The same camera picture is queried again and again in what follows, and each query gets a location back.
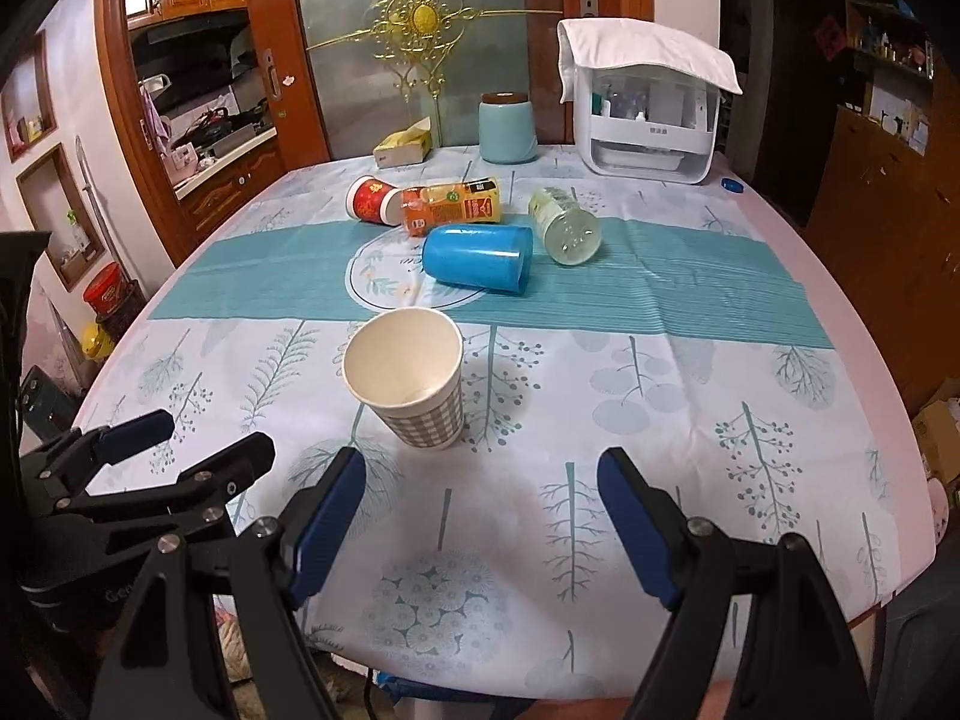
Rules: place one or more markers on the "wooden kitchen cabinet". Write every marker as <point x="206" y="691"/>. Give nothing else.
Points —
<point x="212" y="101"/>

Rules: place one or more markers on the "patterned teal tablecloth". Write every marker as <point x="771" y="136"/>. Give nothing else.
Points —
<point x="705" y="339"/>

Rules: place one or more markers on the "blue plastic cup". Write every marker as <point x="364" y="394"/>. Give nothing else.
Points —
<point x="492" y="257"/>

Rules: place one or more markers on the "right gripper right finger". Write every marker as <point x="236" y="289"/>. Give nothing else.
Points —
<point x="798" y="658"/>

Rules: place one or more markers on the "gold door ornament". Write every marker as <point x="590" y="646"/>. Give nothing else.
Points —
<point x="412" y="39"/>

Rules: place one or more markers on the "white cloth cover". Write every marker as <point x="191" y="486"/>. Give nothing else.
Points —
<point x="612" y="43"/>

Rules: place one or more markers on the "dark wooden shelf cabinet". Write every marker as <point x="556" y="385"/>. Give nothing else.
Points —
<point x="885" y="222"/>

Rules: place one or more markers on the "white countertop appliance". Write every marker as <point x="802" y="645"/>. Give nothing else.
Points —
<point x="646" y="122"/>

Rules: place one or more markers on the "clear green glass jar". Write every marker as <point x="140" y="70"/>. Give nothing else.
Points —
<point x="569" y="234"/>

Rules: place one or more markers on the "small blue cap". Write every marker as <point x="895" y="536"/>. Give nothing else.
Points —
<point x="731" y="185"/>

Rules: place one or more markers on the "red tin container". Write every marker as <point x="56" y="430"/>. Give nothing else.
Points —
<point x="106" y="290"/>

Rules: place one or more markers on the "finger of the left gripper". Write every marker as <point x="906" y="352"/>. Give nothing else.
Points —
<point x="78" y="455"/>
<point x="199" y="493"/>

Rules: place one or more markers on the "grey checkered paper cup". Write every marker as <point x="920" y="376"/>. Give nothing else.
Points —
<point x="406" y="366"/>

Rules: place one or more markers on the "orange snack canister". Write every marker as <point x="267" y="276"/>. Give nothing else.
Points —
<point x="427" y="207"/>

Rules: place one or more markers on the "teal ceramic canister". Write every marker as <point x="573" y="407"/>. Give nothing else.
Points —
<point x="506" y="128"/>

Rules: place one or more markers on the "yellow tissue box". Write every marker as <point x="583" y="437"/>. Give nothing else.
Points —
<point x="410" y="146"/>

